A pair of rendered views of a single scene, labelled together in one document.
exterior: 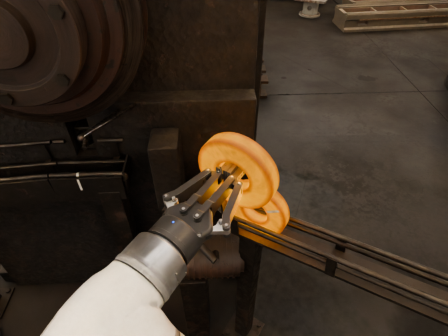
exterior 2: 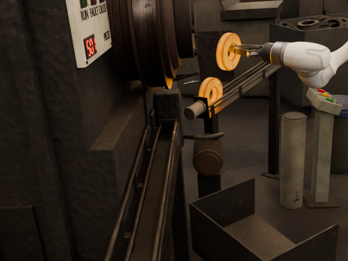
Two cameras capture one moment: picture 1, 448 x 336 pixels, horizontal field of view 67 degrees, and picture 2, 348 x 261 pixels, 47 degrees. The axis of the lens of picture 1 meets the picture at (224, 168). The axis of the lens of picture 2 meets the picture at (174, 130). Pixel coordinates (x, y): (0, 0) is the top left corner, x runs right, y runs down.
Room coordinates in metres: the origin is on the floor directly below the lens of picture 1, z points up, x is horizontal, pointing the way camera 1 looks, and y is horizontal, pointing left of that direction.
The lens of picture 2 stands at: (0.46, 1.67, 1.23)
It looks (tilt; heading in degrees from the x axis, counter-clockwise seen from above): 21 degrees down; 279
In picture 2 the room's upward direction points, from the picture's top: 5 degrees counter-clockwise
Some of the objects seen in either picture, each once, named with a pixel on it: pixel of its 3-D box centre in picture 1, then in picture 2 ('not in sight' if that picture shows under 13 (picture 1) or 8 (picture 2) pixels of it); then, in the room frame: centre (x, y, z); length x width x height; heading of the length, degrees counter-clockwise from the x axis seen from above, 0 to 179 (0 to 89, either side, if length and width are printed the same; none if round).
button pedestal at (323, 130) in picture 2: not in sight; (321, 148); (-0.02, -0.32, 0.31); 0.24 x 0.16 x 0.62; 93
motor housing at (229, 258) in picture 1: (207, 290); (209, 192); (0.57, 0.05, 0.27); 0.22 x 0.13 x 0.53; 93
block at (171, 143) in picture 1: (169, 170); (169, 118); (0.71, 0.16, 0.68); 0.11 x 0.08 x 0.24; 3
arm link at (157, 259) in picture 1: (153, 265); (280, 53); (0.26, 0.10, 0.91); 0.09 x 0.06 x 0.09; 58
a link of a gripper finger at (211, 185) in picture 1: (203, 195); (246, 50); (0.39, 0.03, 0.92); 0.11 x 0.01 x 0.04; 149
